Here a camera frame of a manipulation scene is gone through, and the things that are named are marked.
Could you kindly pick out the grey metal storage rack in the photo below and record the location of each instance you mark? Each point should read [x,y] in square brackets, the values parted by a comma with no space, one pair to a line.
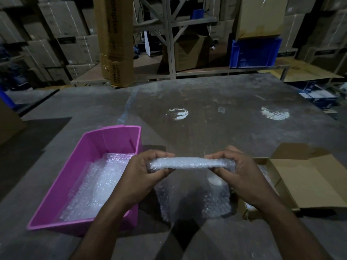
[170,37]

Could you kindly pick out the person's left forearm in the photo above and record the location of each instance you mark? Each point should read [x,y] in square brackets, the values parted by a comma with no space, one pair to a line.
[100,232]

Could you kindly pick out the open brown carton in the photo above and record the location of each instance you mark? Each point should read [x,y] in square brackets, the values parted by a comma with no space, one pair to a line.
[189,54]

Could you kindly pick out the flat cardboard sheet with tape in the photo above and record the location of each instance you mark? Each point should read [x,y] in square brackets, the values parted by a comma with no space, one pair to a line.
[260,16]

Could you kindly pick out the small blue bin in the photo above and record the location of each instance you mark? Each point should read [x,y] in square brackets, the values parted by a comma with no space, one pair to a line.
[197,14]

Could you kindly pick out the white paper sheet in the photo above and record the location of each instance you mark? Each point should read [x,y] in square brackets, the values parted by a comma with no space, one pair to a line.
[147,43]

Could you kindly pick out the blue plastic container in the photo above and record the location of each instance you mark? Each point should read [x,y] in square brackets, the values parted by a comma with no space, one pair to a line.
[6,98]

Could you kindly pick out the blue and white product box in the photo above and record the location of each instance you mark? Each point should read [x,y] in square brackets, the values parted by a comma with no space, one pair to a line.
[321,99]

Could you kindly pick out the flattened printed cardboard sheet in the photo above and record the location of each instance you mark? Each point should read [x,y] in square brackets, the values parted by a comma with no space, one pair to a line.
[303,71]

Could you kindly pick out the pink plastic bin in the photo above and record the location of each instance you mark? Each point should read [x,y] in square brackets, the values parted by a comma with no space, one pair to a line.
[108,136]

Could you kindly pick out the blue plastic crate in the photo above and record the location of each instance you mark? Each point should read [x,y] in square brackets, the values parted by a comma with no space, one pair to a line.
[256,54]

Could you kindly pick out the large brown cardboard carton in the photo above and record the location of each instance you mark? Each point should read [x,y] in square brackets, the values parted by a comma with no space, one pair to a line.
[9,121]

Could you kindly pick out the small brown cardboard box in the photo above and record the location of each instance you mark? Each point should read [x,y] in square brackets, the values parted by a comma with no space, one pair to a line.
[311,181]

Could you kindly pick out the glasses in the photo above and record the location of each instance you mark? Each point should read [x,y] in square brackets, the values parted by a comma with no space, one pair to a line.
[189,163]

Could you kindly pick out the pile of bubble wrap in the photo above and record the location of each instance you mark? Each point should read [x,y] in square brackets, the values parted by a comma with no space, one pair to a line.
[92,186]

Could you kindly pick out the small dark object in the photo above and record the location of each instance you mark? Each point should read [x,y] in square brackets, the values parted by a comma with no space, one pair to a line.
[137,50]

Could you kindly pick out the person's right hand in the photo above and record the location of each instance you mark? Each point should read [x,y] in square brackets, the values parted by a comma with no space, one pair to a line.
[249,181]

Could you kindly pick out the white plastic bag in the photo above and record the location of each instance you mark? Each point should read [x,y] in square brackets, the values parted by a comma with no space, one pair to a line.
[344,88]

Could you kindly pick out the tall narrow cardboard carton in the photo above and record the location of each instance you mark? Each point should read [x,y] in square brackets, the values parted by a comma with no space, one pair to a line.
[114,37]

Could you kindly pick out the person's left hand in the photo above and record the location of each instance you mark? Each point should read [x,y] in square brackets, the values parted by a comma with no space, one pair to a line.
[135,178]

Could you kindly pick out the dark blue product box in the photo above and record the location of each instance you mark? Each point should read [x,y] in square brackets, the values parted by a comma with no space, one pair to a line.
[306,87]

